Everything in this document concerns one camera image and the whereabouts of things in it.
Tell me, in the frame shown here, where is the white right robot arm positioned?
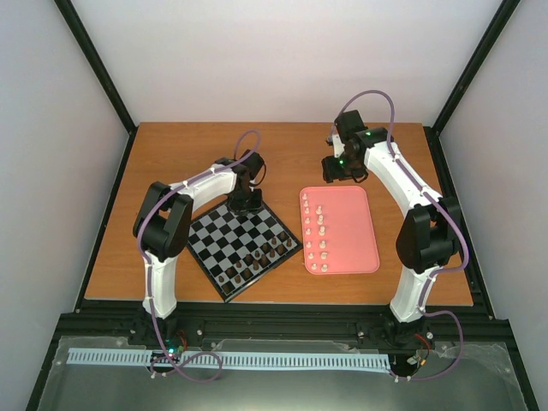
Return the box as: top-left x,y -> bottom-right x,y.
321,110 -> 466,348

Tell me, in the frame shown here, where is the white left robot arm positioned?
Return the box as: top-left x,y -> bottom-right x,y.
133,150 -> 265,345

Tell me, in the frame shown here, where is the black and silver chessboard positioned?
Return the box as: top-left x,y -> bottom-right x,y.
187,200 -> 303,303

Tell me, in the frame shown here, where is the pink plastic tray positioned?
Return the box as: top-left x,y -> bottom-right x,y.
300,186 -> 380,276

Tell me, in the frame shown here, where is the black aluminium frame post right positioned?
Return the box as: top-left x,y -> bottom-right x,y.
430,0 -> 521,133

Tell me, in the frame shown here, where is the black aluminium frame post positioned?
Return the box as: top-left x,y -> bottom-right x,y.
52,0 -> 139,134
430,0 -> 521,133

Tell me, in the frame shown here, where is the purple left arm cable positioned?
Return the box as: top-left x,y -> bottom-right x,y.
136,129 -> 223,383

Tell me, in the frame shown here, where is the light blue cable duct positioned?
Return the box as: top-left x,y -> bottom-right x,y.
66,348 -> 390,373

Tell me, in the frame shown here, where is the black aluminium frame post left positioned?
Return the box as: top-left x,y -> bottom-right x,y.
52,0 -> 139,134

